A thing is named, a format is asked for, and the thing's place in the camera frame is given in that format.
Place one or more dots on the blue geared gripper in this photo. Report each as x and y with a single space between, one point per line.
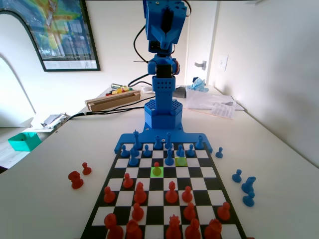
164 23

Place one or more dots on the red pawn chess piece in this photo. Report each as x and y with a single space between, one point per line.
189 214
223 213
109 198
156 170
137 214
86 170
127 183
187 196

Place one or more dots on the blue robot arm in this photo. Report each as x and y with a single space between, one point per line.
163 87

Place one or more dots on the group of blue chess pieces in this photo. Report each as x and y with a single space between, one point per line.
190 138

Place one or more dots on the blue queen chess piece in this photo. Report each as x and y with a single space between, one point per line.
169 143

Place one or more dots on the blue chess king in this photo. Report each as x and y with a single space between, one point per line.
136 143

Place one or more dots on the blue pawn chess piece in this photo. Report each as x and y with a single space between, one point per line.
190 152
179 147
248 200
124 152
219 154
146 152
236 177

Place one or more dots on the red knight chess piece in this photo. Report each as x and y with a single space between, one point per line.
76 183
134 230
213 230

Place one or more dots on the red chess queen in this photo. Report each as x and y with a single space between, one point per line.
173 229

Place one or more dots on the white door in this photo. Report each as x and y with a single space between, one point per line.
199 37

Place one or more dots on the blue fuzzy toy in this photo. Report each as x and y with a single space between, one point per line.
198 84

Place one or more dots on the green toy block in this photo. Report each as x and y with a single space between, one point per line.
130 88

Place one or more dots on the yellow toy block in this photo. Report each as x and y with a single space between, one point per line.
122 88
114 92

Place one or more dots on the small metal can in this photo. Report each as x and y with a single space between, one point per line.
115 85

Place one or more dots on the red toy block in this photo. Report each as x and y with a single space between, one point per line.
108 94

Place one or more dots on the wooden box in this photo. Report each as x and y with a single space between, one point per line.
112 103

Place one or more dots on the printed paper sheet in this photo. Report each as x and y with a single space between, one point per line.
223 110

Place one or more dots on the white paper orange edge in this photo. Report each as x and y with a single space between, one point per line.
239 106

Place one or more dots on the black framed map poster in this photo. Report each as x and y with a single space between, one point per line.
64 32

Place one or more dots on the crumpled grey paper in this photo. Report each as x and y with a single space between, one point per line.
53 120

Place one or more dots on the black and white chessboard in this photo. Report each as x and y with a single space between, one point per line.
155 198

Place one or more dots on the teal plastic bin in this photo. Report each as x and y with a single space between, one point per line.
22 145

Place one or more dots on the dark gripper camera module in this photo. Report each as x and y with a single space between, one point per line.
155 47

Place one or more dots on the white light switch plate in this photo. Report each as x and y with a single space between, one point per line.
222 63

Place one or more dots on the white curved frame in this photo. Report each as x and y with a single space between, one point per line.
17 42

